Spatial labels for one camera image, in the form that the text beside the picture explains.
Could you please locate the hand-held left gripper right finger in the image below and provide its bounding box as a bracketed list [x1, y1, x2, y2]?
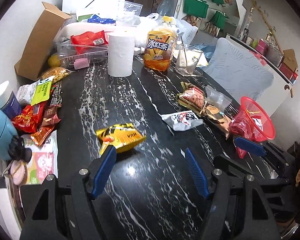
[185, 147, 282, 240]

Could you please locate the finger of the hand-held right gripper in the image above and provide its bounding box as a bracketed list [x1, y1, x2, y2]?
[214, 154, 289, 186]
[234, 136, 290, 170]

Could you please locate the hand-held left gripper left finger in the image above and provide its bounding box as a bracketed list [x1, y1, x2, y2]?
[19, 145, 118, 240]

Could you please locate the red plastic basket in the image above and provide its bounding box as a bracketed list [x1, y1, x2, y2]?
[229, 96, 276, 142]

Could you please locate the yellow snack packet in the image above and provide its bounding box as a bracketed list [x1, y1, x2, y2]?
[96, 123, 147, 155]

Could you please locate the brown seaweed snack packet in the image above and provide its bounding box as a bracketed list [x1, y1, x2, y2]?
[202, 105, 232, 140]

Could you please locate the black white snack packet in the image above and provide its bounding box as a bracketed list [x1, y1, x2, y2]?
[161, 110, 204, 131]

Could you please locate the clear zip bag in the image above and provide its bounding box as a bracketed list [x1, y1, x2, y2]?
[205, 85, 233, 113]

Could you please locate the red brown snack packet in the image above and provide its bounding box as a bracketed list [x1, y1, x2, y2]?
[177, 82, 208, 113]

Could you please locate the white pink snack bag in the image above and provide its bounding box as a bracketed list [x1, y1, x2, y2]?
[22, 130, 59, 186]

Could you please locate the white cabinet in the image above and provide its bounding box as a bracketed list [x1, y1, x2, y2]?
[226, 34, 300, 117]

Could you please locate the light blue chair cushion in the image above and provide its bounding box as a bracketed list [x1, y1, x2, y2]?
[202, 37, 275, 103]

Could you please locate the small brown snack packet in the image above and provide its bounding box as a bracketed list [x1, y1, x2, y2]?
[41, 104, 62, 127]

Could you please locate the red gift box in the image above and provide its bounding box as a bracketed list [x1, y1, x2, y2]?
[277, 62, 299, 84]

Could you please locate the pink round case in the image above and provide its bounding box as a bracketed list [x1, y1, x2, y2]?
[9, 161, 28, 186]

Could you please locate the red orange snack packet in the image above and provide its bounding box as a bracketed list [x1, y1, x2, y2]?
[12, 102, 49, 134]

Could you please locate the small cardboard box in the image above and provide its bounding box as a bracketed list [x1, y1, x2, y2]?
[281, 49, 299, 72]

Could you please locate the pink box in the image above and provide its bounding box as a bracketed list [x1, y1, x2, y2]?
[255, 39, 267, 56]

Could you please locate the lime green label packet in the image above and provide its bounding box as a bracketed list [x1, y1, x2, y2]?
[30, 76, 56, 106]

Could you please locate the glass cup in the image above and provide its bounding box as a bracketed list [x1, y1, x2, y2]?
[175, 44, 204, 76]

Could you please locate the blue plastic bag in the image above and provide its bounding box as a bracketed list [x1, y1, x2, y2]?
[199, 44, 217, 56]

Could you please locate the golden snack bag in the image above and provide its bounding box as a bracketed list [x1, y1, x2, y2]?
[41, 66, 73, 83]

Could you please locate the blue kettle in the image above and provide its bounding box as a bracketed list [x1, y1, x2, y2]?
[0, 107, 19, 161]

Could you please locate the small pink block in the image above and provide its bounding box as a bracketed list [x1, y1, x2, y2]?
[74, 58, 90, 70]

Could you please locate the metal spoon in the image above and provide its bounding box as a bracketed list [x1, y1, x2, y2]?
[180, 36, 191, 73]

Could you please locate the toilet paper roll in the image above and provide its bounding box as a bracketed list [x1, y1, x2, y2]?
[107, 31, 136, 77]

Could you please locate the yellow lemon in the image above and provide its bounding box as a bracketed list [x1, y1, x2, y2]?
[48, 54, 62, 68]

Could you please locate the clear plastic container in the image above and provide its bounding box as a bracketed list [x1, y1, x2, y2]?
[54, 33, 109, 68]

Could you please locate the bamboo pole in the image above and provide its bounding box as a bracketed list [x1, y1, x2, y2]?
[249, 0, 295, 98]

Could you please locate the iced tea bottle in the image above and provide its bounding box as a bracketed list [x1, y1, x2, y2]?
[143, 16, 178, 72]

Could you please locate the flat red packet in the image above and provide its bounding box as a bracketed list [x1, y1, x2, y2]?
[70, 31, 109, 53]

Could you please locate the printed tote bag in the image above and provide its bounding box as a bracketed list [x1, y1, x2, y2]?
[185, 15, 198, 27]

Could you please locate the long cardboard box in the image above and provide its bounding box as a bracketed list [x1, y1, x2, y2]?
[14, 2, 73, 81]

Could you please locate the blue white tissue packet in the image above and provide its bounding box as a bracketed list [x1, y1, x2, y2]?
[87, 15, 116, 26]

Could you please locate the green white carton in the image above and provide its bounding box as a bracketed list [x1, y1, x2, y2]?
[76, 13, 101, 23]

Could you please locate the clear plastic bag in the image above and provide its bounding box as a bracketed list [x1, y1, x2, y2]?
[116, 0, 142, 27]

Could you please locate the black braided cord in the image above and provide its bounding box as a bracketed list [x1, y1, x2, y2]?
[10, 134, 33, 161]

